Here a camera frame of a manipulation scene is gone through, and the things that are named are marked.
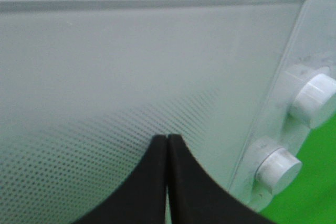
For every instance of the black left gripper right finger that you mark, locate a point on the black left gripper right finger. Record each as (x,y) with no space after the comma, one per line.
(194,197)

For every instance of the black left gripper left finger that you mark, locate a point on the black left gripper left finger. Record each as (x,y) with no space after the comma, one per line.
(141,198)

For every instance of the white timer knob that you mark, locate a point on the white timer knob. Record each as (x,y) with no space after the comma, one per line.
(278,170)

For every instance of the white microwave door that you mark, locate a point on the white microwave door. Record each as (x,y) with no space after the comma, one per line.
(86,84)

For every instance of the green table cloth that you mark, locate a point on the green table cloth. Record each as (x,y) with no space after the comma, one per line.
(311,196)

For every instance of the upper white power knob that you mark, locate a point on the upper white power knob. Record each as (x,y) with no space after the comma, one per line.
(315,102)

